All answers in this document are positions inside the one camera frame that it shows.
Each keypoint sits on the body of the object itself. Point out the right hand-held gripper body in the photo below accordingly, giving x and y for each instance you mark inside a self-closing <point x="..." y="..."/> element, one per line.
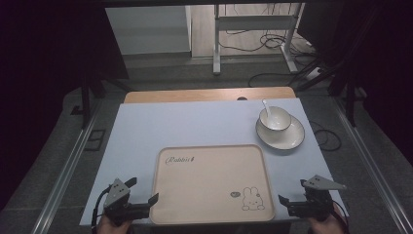
<point x="319" y="203"/>

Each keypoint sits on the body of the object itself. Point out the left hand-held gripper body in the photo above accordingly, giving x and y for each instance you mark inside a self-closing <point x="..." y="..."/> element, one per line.
<point x="117" y="195"/>

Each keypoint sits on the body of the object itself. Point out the person's right hand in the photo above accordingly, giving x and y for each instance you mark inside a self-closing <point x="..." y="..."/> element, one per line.
<point x="328" y="227"/>

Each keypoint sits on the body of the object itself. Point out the person's left hand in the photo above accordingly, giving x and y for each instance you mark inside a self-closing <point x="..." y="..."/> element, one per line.
<point x="112" y="229"/>

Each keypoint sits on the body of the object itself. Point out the white plate with dark rim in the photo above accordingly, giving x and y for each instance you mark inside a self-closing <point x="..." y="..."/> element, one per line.
<point x="285" y="139"/>

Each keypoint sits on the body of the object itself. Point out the beige tray with rabbit print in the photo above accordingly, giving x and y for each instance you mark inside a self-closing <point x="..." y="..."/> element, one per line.
<point x="207" y="188"/>

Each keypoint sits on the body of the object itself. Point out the white ceramic bowl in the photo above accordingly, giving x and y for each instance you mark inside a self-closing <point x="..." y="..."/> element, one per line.
<point x="279" y="120"/>

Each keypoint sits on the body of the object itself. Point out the light blue table mat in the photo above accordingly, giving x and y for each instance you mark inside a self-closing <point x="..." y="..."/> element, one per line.
<point x="181" y="126"/>

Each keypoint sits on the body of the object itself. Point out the white ceramic spoon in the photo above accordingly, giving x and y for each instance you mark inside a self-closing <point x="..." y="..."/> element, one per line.
<point x="266" y="107"/>

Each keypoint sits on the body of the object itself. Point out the black metal stand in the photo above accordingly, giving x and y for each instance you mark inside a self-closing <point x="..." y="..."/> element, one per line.
<point x="349" y="94"/>
<point x="86" y="97"/>

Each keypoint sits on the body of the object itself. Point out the wooden table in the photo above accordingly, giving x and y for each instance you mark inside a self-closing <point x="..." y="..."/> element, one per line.
<point x="195" y="95"/>

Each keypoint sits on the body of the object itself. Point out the white power strip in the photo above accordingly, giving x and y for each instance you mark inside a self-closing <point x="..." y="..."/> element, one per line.
<point x="314" y="73"/>

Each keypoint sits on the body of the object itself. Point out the white panel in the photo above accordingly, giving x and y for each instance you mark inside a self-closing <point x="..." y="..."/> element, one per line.
<point x="146" y="29"/>

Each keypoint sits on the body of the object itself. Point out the aluminium rail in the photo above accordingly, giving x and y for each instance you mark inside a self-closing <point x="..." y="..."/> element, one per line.
<point x="373" y="169"/>
<point x="65" y="175"/>

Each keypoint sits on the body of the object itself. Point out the black floor socket frame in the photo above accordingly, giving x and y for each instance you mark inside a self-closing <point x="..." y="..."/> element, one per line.
<point x="95" y="139"/>

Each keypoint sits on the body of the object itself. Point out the white metal desk frame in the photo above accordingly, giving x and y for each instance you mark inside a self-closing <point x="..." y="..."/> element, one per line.
<point x="253" y="22"/>

